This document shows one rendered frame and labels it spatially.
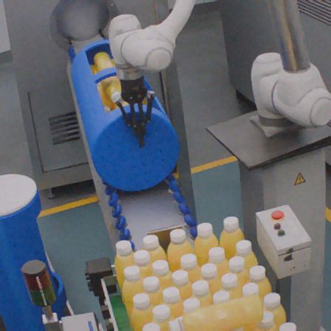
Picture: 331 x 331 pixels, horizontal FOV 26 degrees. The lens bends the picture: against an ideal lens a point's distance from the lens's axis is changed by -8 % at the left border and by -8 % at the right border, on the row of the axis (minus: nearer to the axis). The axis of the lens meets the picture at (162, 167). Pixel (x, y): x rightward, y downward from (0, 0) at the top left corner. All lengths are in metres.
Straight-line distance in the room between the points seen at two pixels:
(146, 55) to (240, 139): 0.68
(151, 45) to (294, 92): 0.54
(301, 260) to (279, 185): 0.73
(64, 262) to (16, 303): 1.38
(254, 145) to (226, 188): 1.81
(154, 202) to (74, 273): 1.42
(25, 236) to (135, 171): 0.44
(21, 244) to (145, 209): 0.44
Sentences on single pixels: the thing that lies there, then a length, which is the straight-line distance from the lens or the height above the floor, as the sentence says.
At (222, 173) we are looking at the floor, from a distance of 4.52.
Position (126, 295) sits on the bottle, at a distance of 1.87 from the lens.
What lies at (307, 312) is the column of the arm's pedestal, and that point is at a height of 0.18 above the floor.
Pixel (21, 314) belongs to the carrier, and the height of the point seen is 0.60.
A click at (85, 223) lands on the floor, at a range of 4.22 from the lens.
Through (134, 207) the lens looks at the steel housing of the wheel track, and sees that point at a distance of 2.46.
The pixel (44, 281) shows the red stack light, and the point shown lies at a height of 1.23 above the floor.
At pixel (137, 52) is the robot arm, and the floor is 1.51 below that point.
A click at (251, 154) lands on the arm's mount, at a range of 2.50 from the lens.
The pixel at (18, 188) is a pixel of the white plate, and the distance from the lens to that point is 2.49.
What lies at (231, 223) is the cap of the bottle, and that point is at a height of 1.10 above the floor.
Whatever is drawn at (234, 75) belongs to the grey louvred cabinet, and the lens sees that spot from 5.37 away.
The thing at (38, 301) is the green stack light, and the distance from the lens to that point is 1.68.
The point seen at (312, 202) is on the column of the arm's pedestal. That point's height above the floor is 0.74.
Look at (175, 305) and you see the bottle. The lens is 1.76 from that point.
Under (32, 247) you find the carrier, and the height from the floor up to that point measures 0.87.
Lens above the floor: 2.17
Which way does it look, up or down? 28 degrees down
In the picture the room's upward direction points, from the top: 8 degrees counter-clockwise
